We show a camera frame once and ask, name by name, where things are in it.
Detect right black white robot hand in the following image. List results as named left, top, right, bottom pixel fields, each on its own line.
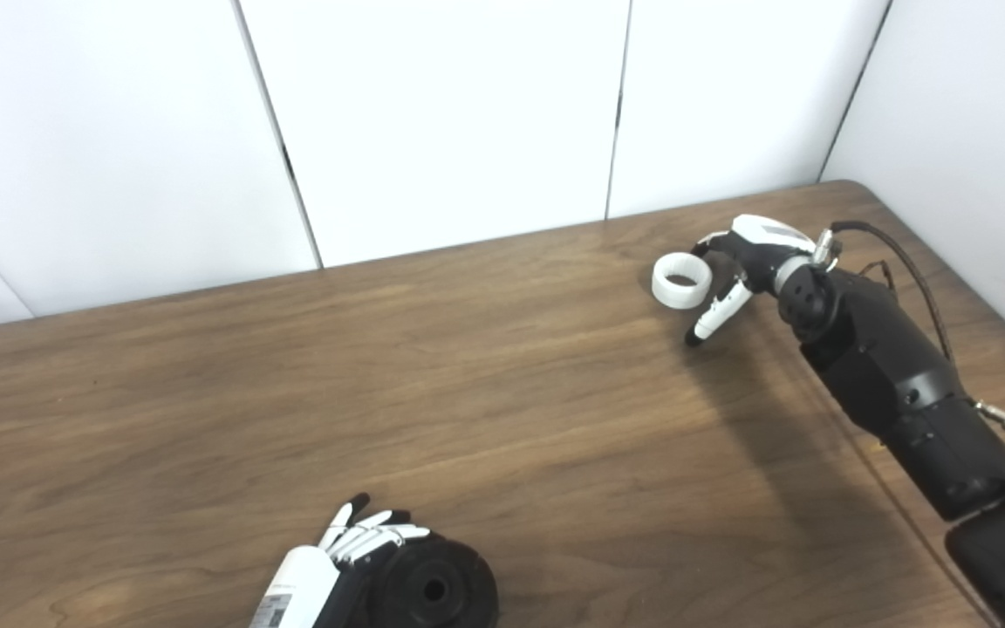
left=684, top=215, right=817, bottom=347

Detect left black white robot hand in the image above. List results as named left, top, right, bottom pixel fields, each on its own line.
left=250, top=493, right=431, bottom=628

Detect white plastic ring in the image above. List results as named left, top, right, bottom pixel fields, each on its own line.
left=652, top=252, right=714, bottom=311

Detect round black plastic part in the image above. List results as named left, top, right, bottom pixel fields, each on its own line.
left=369, top=534, right=500, bottom=628

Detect thin right wrist wires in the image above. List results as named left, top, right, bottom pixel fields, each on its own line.
left=860, top=260, right=900, bottom=293

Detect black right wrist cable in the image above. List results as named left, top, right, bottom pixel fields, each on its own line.
left=817, top=221, right=957, bottom=367

